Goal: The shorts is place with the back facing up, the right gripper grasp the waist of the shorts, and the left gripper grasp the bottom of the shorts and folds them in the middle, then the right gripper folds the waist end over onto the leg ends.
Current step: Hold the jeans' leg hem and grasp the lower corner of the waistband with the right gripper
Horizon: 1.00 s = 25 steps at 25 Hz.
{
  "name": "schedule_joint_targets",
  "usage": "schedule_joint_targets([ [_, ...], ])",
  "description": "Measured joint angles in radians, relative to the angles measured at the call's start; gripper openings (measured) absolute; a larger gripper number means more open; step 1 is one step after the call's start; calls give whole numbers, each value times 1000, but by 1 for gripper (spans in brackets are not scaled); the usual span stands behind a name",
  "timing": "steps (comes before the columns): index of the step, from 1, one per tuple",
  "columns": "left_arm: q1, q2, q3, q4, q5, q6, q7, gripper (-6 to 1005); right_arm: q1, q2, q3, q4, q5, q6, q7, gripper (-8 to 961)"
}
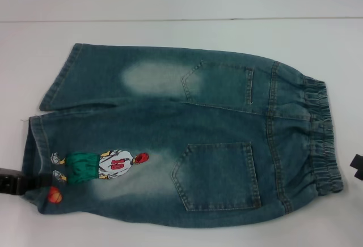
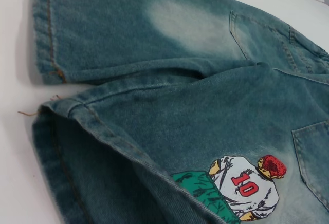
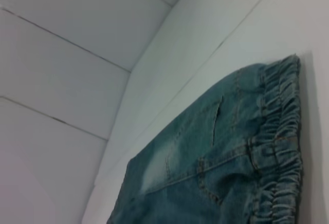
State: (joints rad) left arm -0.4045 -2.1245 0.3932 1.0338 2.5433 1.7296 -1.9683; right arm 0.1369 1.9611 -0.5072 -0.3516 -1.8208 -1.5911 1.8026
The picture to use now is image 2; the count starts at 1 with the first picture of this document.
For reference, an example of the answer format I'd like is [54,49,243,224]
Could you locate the blue denim shorts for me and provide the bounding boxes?
[17,0,329,224]

